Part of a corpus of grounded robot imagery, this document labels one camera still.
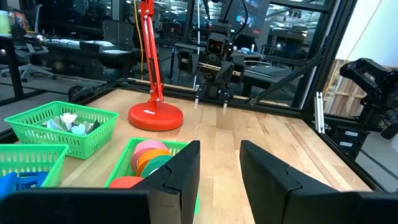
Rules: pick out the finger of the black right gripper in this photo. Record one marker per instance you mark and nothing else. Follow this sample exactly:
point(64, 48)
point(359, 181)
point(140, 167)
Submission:
point(225, 71)
point(206, 71)

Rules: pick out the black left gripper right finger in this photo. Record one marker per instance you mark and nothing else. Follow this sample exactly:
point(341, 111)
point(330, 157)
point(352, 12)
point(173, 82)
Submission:
point(267, 193)

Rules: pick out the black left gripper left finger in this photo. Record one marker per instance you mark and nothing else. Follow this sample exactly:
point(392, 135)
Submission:
point(174, 186)

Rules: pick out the green tape roll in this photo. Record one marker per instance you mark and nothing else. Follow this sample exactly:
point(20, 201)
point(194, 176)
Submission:
point(155, 165)

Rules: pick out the orange tape roll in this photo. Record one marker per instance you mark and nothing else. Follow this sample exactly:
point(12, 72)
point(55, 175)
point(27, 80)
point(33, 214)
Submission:
point(154, 155)

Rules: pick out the pink tape roll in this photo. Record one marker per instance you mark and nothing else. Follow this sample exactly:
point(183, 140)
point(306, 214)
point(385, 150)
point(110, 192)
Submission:
point(149, 145)

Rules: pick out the red tape roll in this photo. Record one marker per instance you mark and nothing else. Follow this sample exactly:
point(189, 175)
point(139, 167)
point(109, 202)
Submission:
point(124, 182)

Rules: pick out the dark grey staple remover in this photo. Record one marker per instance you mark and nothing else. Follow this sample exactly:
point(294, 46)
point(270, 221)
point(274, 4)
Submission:
point(95, 125)

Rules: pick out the light blue staple remover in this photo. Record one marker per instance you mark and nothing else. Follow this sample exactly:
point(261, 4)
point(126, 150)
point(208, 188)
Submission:
point(79, 129)

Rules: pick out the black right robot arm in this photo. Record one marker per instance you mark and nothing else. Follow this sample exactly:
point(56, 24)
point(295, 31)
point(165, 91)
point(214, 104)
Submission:
point(214, 90)

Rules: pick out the green plastic basket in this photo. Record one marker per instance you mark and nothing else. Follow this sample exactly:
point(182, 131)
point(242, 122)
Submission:
point(31, 158)
point(122, 168)
point(93, 146)

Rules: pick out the computer screen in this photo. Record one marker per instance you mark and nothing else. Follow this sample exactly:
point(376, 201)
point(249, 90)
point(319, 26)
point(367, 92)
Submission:
point(248, 15)

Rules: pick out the red desk lamp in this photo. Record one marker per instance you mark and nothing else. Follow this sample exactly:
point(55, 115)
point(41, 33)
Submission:
point(155, 115)

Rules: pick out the black labelled box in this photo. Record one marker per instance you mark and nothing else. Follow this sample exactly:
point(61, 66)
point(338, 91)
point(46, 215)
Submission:
point(348, 140)

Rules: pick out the wooden pallet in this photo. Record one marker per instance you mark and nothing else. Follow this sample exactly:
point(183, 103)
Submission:
point(339, 93)

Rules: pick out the black office desk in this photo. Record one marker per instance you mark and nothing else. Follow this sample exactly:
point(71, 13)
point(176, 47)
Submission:
point(77, 51)

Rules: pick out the grey office chair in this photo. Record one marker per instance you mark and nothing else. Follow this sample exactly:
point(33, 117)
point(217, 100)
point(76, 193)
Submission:
point(28, 62)

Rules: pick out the green cup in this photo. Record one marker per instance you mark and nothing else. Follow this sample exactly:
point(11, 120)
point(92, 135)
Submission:
point(3, 23)

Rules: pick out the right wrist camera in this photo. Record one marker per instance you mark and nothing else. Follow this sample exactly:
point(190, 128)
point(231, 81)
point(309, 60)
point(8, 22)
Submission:
point(216, 46)

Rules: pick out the silver metal bracket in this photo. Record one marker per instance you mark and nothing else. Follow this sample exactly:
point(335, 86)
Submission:
point(320, 112)

